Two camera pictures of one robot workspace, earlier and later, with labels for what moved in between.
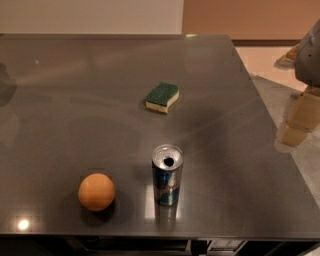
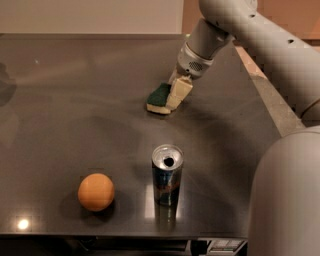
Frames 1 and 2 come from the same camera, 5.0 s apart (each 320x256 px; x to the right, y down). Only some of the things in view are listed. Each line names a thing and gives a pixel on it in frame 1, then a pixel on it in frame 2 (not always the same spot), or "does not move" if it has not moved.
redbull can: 167,165 does not move
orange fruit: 96,192 does not move
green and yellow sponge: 161,97 does not move
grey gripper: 310,63 → 190,64
